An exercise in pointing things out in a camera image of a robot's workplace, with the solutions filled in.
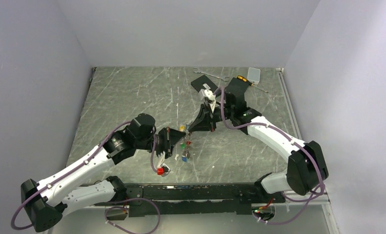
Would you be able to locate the plain black box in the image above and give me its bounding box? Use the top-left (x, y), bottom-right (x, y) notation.
top-left (224, 78), bottom-right (249, 110)

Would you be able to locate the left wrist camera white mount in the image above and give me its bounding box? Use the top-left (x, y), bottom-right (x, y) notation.
top-left (156, 152), bottom-right (171, 177)

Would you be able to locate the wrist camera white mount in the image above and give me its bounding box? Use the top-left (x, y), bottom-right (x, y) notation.
top-left (198, 89), bottom-right (216, 113)
top-left (156, 152), bottom-right (171, 177)

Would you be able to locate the aluminium frame rail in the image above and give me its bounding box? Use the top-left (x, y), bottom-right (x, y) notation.
top-left (281, 185), bottom-right (330, 205)

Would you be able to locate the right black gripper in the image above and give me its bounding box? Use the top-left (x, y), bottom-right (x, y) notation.
top-left (188, 102), bottom-right (234, 133)

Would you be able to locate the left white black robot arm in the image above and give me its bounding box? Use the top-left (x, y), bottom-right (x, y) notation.
top-left (20, 113), bottom-right (185, 233)

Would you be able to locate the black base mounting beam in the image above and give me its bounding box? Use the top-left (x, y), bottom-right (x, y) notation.
top-left (96, 183), bottom-right (285, 217)

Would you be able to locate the black box with white label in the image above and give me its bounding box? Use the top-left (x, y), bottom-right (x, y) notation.
top-left (190, 75), bottom-right (218, 93)

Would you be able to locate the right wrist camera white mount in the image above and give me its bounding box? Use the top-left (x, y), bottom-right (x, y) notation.
top-left (198, 89), bottom-right (216, 113)

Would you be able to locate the yellow black handled screwdriver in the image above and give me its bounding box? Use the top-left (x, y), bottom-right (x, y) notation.
top-left (237, 76), bottom-right (268, 93)

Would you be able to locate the clear plastic container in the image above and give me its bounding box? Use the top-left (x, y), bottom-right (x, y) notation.
top-left (247, 67), bottom-right (261, 84)

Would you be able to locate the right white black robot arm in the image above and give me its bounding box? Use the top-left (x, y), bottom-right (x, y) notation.
top-left (188, 89), bottom-right (329, 202)

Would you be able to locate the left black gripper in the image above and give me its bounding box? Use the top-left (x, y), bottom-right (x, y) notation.
top-left (136, 127), bottom-right (185, 160)

